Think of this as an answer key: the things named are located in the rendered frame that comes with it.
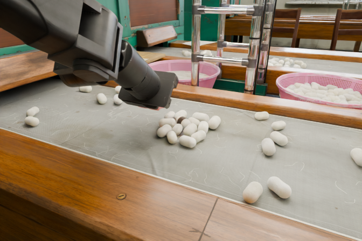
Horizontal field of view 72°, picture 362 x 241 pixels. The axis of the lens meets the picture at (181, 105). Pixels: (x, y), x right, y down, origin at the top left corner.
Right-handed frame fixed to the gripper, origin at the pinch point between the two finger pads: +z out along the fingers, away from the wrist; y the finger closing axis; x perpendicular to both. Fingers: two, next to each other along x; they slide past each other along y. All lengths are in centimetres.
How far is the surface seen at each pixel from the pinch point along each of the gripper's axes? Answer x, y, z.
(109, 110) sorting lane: 3.4, 14.7, 2.1
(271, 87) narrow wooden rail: -23.4, -18.5, 39.0
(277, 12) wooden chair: -170, -3, 180
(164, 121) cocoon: 4.1, -1.9, -1.5
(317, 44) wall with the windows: -290, -66, 421
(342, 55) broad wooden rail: -52, -43, 62
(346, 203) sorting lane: 10.9, -32.7, -6.3
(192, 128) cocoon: 4.5, -8.1, -1.9
